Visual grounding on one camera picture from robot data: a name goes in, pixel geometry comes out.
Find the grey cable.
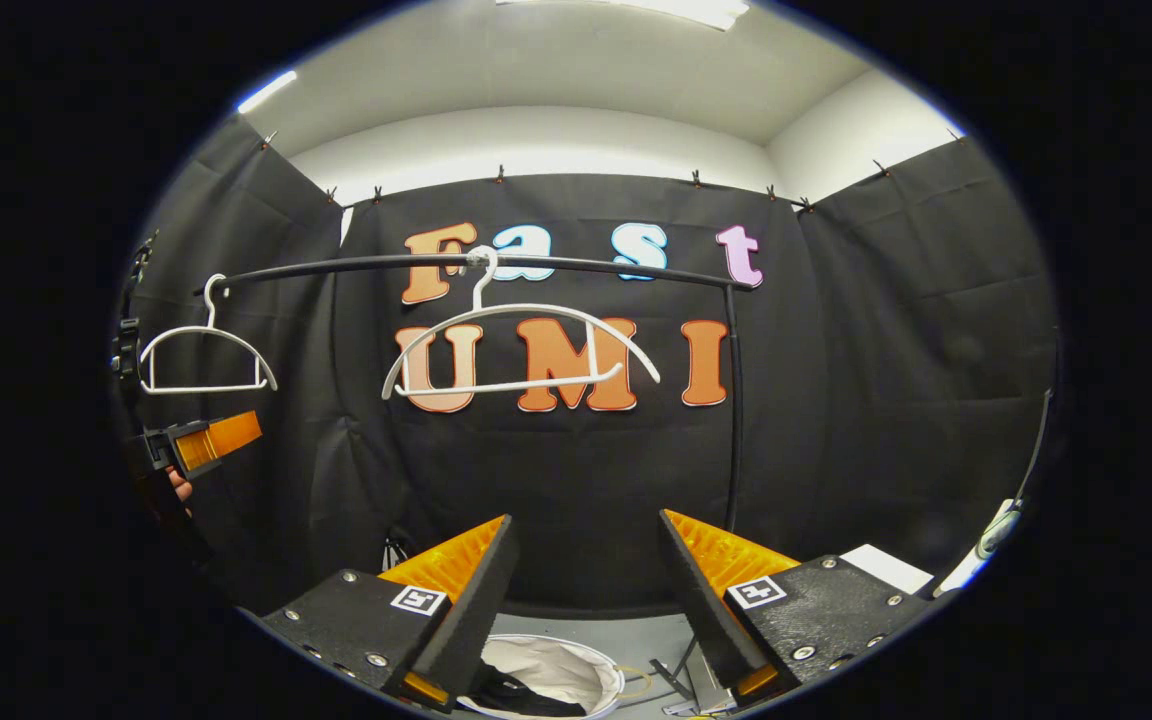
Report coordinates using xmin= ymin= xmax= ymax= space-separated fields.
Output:
xmin=971 ymin=385 xmax=1055 ymax=561

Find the black knit jacket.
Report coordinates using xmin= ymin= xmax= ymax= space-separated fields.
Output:
xmin=471 ymin=660 xmax=587 ymax=719

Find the small ceiling light panel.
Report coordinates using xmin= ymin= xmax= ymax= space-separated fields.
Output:
xmin=236 ymin=68 xmax=299 ymax=114

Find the white plastic hanger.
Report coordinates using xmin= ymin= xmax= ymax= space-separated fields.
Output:
xmin=381 ymin=245 xmax=662 ymax=403
xmin=139 ymin=274 xmax=279 ymax=396

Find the black clothes rack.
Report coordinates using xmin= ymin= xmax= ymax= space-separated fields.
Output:
xmin=191 ymin=252 xmax=745 ymax=536

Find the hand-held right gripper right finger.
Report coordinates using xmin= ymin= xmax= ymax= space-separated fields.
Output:
xmin=658 ymin=508 xmax=932 ymax=711

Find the row of small backdrop clips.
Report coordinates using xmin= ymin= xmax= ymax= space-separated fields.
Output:
xmin=261 ymin=128 xmax=967 ymax=213

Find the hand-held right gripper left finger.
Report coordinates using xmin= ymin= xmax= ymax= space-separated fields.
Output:
xmin=261 ymin=513 xmax=520 ymax=711

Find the white laundry hamper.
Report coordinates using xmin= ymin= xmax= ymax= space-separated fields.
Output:
xmin=456 ymin=633 xmax=627 ymax=720

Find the large ceiling light panel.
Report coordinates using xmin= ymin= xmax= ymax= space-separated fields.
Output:
xmin=496 ymin=0 xmax=752 ymax=31

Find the black backdrop cloth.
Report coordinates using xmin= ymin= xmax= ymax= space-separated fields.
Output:
xmin=121 ymin=115 xmax=1057 ymax=621

